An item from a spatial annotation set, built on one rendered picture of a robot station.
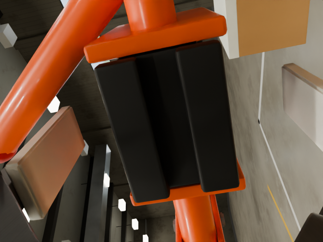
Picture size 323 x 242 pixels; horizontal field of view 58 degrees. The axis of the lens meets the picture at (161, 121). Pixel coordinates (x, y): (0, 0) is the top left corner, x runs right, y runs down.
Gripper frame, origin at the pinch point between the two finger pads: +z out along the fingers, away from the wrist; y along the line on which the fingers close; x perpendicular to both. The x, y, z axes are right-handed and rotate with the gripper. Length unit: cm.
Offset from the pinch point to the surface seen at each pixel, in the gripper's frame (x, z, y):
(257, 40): -24, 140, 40
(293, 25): -20, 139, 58
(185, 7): -40, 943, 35
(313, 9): -34, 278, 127
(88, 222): -724, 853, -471
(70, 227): -721, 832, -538
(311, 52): -75, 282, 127
